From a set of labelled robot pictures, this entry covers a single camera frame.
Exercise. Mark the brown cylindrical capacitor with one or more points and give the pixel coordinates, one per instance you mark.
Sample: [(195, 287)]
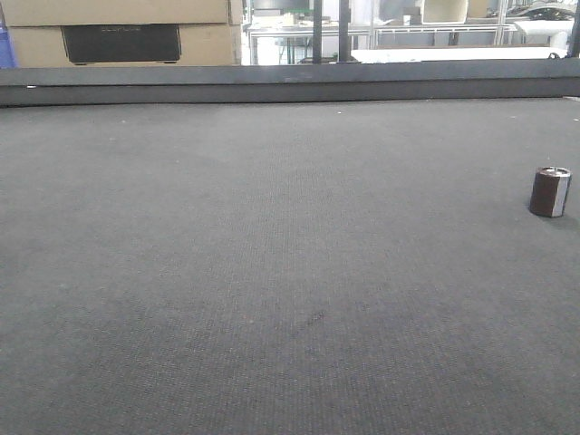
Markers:
[(549, 193)]

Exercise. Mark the white background table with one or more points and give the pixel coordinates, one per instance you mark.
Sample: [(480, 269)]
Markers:
[(415, 55)]

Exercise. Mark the cardboard box with black label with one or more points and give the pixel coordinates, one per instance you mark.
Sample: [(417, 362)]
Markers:
[(200, 44)]

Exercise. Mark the upper cardboard box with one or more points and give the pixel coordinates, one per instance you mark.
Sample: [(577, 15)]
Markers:
[(24, 13)]

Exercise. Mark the black vertical post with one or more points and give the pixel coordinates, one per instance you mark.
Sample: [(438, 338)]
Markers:
[(317, 32)]

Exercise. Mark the grey table edge rail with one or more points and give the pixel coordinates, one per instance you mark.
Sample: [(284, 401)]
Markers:
[(342, 82)]

